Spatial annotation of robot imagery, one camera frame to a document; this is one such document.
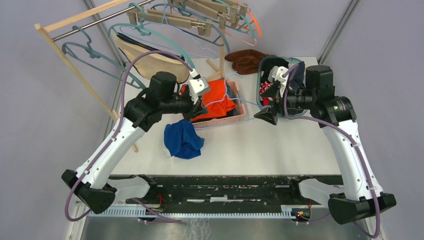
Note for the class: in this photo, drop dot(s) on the grey-blue plastic hanger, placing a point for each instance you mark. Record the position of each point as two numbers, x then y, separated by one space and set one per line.
93 54

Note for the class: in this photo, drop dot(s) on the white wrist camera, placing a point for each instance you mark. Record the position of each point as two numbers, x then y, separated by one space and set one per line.
279 74
198 85

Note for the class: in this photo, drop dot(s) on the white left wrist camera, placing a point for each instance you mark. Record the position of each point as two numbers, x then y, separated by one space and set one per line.
198 85

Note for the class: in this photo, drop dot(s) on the light blue wire hanger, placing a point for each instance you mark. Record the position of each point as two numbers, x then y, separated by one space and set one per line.
159 44

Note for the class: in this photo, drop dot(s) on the red white garment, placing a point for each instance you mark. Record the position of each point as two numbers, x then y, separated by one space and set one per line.
265 101

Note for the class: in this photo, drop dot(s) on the black garment in basket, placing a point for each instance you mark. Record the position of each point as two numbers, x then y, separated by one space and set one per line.
269 63

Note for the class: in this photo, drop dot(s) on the cream navy labelled underwear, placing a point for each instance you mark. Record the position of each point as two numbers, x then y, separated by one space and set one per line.
297 77

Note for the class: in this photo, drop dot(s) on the teal oval laundry basket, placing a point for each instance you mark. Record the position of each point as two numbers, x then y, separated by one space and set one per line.
292 61

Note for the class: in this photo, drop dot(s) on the pink perforated plastic basket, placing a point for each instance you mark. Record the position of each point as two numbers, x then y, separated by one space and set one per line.
218 121

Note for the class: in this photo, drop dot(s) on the brown cloth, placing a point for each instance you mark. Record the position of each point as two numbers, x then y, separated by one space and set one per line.
245 62

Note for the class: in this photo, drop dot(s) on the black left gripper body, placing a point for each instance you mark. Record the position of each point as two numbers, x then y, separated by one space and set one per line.
188 108

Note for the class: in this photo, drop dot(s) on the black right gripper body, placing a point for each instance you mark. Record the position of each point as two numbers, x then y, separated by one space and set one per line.
278 100

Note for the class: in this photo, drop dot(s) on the orange plastic hanger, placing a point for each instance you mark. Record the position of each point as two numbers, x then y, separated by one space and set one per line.
243 21

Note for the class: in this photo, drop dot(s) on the teal plastic hanger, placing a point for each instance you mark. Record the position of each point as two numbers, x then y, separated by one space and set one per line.
143 31

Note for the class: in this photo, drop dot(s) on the orange folded garment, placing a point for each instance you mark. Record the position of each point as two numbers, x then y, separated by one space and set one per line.
217 103

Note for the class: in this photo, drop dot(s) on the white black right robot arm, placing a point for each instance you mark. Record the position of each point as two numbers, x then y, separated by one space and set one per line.
361 196

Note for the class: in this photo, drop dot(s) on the wooden clip hanger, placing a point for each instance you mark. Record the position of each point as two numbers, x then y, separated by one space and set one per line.
155 16

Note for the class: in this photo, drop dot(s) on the blue white-lettered underwear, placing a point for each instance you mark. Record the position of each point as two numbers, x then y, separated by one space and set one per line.
181 140

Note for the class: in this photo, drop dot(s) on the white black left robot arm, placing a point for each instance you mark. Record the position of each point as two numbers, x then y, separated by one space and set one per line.
91 182

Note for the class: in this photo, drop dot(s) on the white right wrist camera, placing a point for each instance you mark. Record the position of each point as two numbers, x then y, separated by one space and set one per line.
279 74

